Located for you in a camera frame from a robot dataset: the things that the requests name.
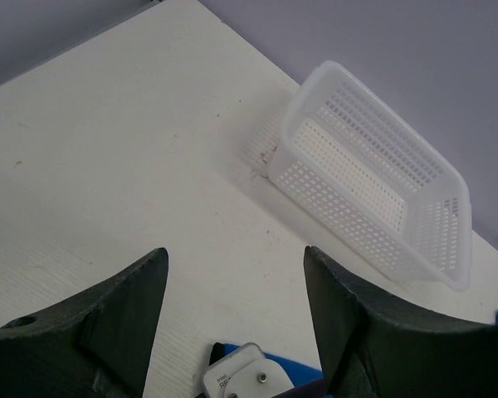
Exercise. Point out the blue towel with black trim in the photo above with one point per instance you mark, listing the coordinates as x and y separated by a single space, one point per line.
308 382

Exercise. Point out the white plastic mesh basket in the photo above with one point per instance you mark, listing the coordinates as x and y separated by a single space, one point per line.
353 164

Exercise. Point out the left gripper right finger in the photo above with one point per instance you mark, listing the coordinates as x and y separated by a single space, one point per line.
372 343

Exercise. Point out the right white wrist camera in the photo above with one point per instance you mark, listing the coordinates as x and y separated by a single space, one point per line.
245 372

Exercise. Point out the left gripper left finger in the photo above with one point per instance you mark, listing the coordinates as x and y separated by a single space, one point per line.
96 343

